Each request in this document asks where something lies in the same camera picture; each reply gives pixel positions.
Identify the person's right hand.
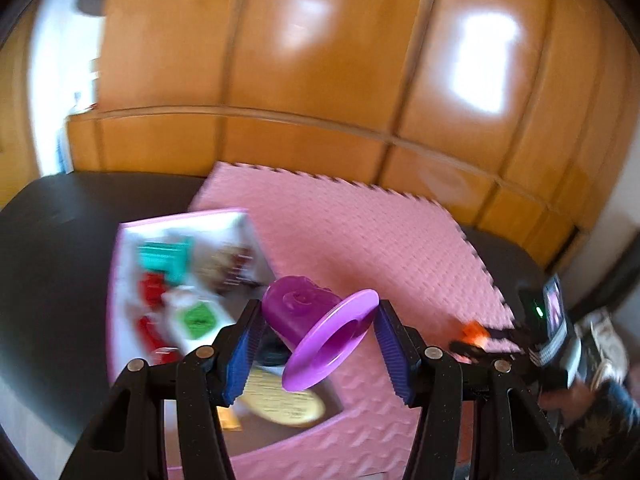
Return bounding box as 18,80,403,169
540,382,597,427

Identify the teal plastic mold cup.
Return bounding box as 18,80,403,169
137,240,194,284

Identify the orange plastic toy piece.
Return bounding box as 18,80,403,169
461,322,489,349

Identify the blue foam tiles stack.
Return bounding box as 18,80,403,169
56,125,72,174

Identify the person's right forearm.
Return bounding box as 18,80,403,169
557,380,640,480

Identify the wooden wardrobe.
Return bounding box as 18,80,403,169
67,0,640,271

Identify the yellow orange toy piece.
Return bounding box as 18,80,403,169
217,406,242,432

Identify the purple plastic mold cup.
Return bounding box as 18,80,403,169
262,275,379,392

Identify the pink foam puzzle mat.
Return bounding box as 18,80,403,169
167,161,519,480

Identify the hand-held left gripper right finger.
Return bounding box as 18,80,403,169
375,300,576,480

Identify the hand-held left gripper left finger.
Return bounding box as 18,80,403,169
60,300,269,480

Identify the brown hair claw clip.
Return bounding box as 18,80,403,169
207,245,259,294

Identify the white green plug-in device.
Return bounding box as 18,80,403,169
162,285,237,357

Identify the pink shallow cardboard box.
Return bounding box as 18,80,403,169
107,208,347,462

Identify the yellow oval plaque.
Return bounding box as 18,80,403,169
245,365,324,428

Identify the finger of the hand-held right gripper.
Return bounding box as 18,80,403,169
450,340,536,368
487,327,533,347

